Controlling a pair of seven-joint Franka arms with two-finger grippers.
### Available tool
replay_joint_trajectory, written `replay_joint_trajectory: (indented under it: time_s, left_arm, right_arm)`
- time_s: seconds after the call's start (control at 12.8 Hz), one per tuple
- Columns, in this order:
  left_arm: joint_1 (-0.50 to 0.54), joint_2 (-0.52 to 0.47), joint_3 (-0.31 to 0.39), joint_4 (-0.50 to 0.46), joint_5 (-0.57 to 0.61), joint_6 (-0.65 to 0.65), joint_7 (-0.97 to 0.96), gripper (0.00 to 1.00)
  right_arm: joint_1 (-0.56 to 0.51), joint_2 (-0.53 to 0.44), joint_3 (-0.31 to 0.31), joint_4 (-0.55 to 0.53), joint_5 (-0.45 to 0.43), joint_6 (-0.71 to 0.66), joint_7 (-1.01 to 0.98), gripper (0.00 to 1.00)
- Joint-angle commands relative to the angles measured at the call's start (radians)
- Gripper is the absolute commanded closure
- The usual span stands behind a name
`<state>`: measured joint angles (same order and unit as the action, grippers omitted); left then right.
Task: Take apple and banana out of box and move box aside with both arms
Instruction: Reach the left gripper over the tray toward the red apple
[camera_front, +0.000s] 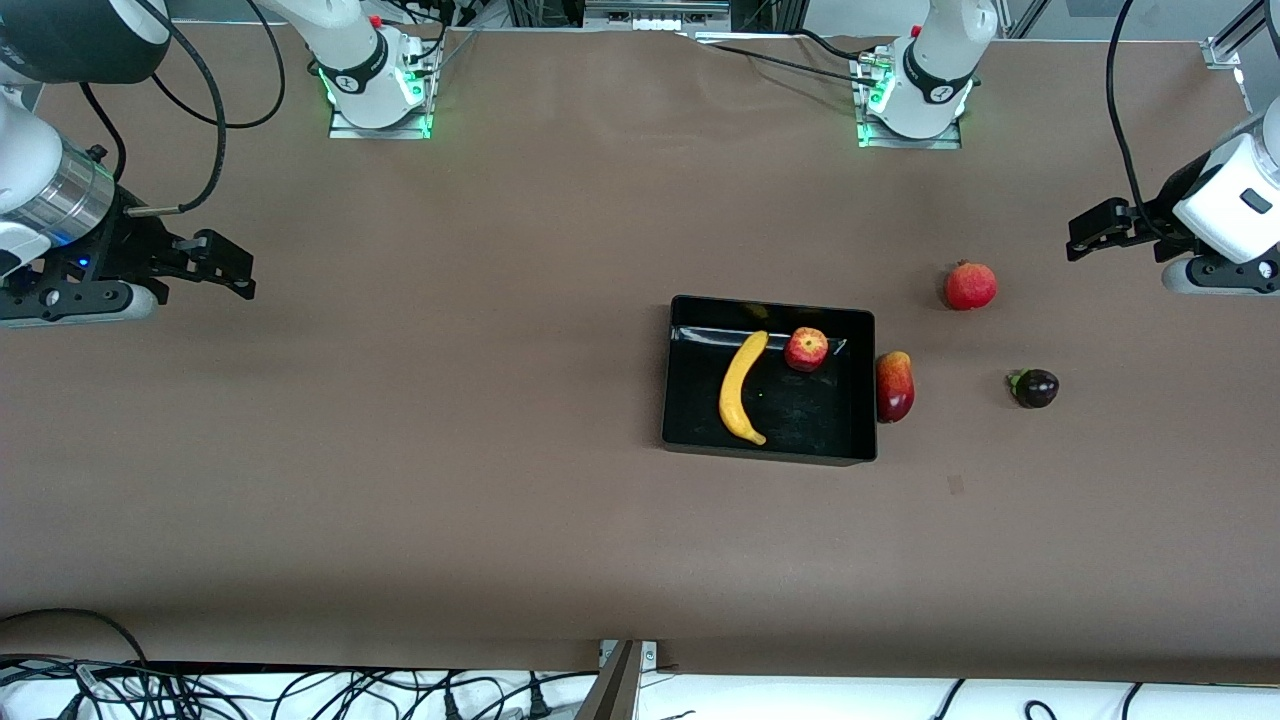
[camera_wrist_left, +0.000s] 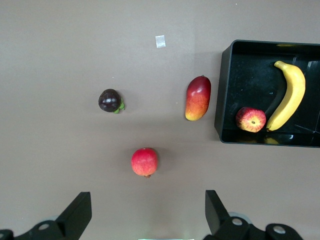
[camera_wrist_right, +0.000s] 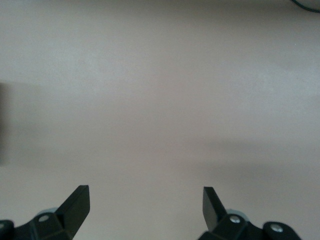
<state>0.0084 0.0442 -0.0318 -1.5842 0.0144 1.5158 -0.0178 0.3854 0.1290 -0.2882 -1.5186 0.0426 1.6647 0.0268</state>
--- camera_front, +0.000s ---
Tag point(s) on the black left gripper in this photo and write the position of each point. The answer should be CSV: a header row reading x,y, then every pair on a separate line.
x,y
1160,211

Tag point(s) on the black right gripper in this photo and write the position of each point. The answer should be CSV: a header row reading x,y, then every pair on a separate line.
x,y
128,248

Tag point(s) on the red apple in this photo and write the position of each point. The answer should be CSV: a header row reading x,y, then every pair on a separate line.
x,y
806,349

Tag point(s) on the black plastic tray box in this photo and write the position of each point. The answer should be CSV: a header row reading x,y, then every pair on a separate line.
x,y
800,410

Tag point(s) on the yellow banana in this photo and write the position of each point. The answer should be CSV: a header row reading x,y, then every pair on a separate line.
x,y
735,395

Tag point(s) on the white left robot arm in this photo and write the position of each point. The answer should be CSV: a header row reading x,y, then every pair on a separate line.
x,y
935,70

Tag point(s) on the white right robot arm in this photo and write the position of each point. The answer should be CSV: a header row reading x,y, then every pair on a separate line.
x,y
365,60

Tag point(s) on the red pomegranate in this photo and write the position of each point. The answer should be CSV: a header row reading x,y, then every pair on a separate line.
x,y
971,287

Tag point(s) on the dark purple mangosteen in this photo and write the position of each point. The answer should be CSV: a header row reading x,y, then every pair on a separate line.
x,y
1037,388

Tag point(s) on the red yellow mango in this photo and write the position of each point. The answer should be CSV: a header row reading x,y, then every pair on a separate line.
x,y
895,388

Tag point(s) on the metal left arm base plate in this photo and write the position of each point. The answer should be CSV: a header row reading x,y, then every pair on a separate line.
x,y
940,143

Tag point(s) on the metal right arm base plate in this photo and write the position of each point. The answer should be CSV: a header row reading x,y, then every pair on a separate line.
x,y
400,130

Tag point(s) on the aluminium profile rail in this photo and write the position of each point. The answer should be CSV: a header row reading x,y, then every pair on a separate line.
x,y
1240,35

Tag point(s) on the aluminium equipment frame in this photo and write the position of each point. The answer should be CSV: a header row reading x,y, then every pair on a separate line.
x,y
655,12

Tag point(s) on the small metal bracket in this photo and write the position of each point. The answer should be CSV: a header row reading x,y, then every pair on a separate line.
x,y
650,655

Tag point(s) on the dark grey post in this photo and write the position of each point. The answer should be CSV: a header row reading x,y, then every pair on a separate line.
x,y
610,695

